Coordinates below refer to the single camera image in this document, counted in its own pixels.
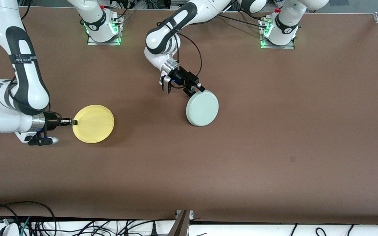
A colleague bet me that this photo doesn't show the yellow round plate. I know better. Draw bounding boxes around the yellow round plate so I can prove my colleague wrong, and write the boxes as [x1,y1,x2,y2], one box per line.
[72,105,115,144]

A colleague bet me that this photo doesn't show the pale green round plate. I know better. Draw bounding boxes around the pale green round plate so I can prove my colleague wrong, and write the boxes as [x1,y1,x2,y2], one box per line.
[186,90,219,127]

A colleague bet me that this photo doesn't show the brown table cover sheet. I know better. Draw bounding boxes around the brown table cover sheet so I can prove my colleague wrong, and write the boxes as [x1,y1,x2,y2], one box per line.
[0,7,378,225]

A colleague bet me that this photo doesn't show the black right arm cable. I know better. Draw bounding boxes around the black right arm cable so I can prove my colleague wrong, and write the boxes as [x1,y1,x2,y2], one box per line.
[8,75,62,140]

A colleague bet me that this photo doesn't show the long black power cable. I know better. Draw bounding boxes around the long black power cable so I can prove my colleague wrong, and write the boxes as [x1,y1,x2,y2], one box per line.
[220,15,270,29]

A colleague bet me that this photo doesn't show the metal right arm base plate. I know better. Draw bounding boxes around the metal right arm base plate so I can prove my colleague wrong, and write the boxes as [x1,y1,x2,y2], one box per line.
[87,14,124,46]

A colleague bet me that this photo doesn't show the black looped cable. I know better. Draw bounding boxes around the black looped cable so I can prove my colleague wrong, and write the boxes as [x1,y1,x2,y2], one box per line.
[0,201,57,236]

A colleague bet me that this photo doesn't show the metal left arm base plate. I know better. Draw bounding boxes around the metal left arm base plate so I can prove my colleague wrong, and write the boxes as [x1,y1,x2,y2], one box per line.
[259,16,295,49]

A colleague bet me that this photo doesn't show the teal cable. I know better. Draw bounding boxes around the teal cable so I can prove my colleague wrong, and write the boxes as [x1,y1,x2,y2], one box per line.
[20,216,31,236]

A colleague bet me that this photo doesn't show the aluminium frame profile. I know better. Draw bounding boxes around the aluminium frame profile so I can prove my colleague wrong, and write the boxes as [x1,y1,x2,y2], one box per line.
[168,210,191,236]

